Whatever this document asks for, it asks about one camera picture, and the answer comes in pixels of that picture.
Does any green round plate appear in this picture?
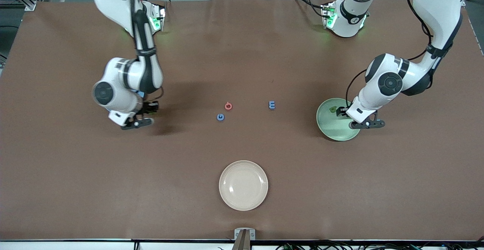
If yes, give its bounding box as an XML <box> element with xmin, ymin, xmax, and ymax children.
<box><xmin>316</xmin><ymin>98</ymin><xmax>361</xmax><ymax>141</ymax></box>

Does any base connector box green light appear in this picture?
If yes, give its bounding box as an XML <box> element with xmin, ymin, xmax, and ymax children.
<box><xmin>146</xmin><ymin>2</ymin><xmax>166</xmax><ymax>33</ymax></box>
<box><xmin>321</xmin><ymin>2</ymin><xmax>338</xmax><ymax>29</ymax></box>

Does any brown table mat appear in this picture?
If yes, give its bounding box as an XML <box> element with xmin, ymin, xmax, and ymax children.
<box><xmin>0</xmin><ymin>0</ymin><xmax>484</xmax><ymax>241</ymax></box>

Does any grey metal camera bracket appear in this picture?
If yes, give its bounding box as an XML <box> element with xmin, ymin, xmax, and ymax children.
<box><xmin>233</xmin><ymin>228</ymin><xmax>256</xmax><ymax>250</ymax></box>

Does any beige round plate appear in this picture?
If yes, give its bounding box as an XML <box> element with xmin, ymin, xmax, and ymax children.
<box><xmin>219</xmin><ymin>160</ymin><xmax>269</xmax><ymax>211</ymax></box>

